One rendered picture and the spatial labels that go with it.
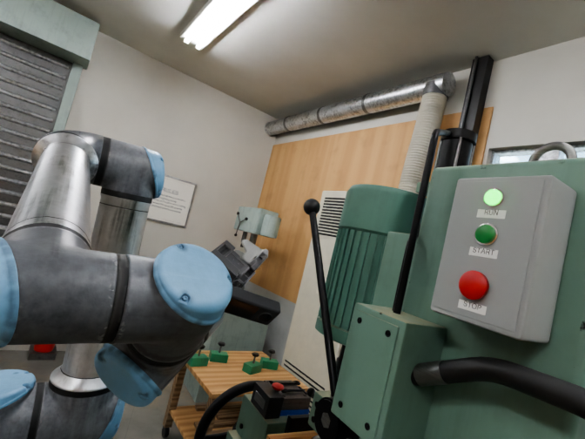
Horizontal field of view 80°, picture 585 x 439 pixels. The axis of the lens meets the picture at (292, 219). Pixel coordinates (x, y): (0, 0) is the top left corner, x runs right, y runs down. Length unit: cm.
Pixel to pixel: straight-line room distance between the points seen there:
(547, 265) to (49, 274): 45
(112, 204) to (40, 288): 56
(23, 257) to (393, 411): 41
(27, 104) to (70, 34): 64
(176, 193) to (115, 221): 270
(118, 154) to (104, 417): 62
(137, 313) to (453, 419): 38
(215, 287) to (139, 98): 328
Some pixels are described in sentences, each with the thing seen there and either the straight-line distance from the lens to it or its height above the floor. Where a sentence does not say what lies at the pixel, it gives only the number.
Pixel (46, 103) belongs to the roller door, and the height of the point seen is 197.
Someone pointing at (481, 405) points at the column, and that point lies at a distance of 49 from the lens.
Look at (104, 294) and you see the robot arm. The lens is 36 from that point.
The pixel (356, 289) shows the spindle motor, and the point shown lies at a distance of 67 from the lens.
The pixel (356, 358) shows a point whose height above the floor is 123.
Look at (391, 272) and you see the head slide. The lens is 62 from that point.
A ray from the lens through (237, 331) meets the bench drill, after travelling 297.
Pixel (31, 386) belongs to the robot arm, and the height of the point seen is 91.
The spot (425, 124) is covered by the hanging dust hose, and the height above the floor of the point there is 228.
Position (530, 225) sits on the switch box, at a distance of 40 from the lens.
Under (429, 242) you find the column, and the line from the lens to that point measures 53.
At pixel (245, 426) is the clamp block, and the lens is 98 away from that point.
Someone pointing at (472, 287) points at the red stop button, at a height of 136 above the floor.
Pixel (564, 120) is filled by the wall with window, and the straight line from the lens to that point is 222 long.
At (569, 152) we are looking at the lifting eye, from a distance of 61.
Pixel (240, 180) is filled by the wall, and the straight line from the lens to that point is 385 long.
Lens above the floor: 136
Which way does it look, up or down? 4 degrees up
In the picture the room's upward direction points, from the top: 14 degrees clockwise
